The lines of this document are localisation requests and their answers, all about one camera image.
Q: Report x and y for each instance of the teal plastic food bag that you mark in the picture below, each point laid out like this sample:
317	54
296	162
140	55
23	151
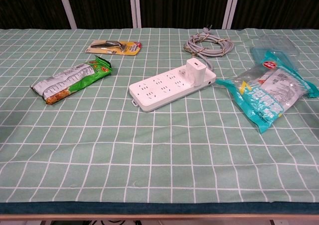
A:
261	102

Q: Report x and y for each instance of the green checked tablecloth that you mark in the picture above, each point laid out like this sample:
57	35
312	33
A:
159	160

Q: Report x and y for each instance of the white frame post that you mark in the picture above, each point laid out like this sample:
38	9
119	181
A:
135	5
231	5
67	5

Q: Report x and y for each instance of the green snack bag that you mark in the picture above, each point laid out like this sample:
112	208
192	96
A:
74	80

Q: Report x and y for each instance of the white power strip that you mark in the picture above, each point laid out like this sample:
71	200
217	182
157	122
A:
159	92

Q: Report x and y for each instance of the yellow blister pack with tool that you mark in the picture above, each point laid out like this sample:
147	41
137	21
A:
129	48

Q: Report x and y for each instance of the white plug adapter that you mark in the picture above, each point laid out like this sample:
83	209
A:
197	72

